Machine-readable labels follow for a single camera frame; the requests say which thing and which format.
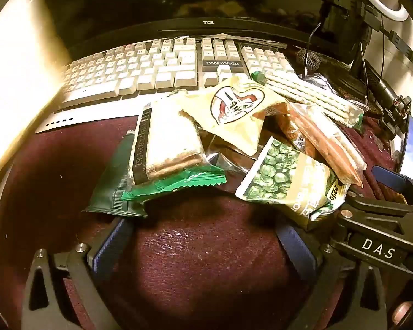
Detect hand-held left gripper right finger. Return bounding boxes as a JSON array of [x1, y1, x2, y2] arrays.
[[275, 225, 400, 330]]

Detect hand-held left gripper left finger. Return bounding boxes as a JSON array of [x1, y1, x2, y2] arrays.
[[21, 216, 138, 330]]

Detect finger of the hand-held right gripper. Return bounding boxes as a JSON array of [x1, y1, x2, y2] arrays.
[[339, 192, 413, 229], [371, 164, 413, 210]]

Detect dark green snack packet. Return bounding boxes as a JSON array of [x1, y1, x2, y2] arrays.
[[82, 132, 148, 218]]

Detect orange stick biscuit packet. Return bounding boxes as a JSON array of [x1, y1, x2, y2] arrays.
[[272, 101, 367, 188]]

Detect green pea snack packet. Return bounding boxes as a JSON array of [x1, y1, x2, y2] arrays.
[[236, 137, 350, 232]]

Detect white stick biscuit packet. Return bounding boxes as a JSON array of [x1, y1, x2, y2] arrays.
[[251, 70, 369, 131]]

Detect clear wafer biscuit packet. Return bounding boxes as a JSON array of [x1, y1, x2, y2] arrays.
[[121, 91, 227, 203]]

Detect cream packet with red print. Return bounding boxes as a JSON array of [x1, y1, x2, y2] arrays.
[[179, 76, 286, 157]]

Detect person's right hand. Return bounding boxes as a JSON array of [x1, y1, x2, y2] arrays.
[[389, 299, 413, 330]]

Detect black cylindrical device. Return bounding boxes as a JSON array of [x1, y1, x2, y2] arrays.
[[363, 60, 412, 134]]

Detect dark red table cloth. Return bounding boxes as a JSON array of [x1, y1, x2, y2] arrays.
[[0, 115, 410, 330]]

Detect mesh head microphone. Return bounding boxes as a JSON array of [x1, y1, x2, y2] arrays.
[[295, 49, 321, 76]]

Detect white computer keyboard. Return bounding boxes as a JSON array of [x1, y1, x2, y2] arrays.
[[34, 36, 297, 134]]

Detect phone holder clamp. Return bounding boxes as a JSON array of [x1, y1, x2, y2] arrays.
[[317, 0, 413, 64]]

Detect black computer monitor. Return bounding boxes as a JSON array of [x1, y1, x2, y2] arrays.
[[34, 0, 369, 62]]

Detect ring light stand base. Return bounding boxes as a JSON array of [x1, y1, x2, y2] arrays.
[[325, 60, 369, 102]]

